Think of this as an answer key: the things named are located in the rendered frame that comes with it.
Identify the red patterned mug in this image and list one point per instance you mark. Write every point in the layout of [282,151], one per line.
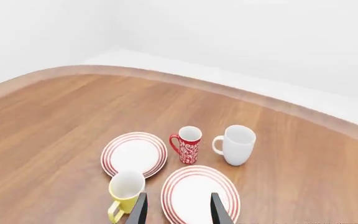
[189,147]

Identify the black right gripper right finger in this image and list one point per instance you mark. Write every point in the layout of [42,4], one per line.
[220,210]

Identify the yellow and white mug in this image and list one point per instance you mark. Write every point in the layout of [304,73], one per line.
[125,191]

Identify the white plate with red rings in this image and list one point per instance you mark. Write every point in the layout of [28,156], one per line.
[134,155]
[194,193]

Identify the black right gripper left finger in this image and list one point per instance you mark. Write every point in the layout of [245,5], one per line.
[139,210]

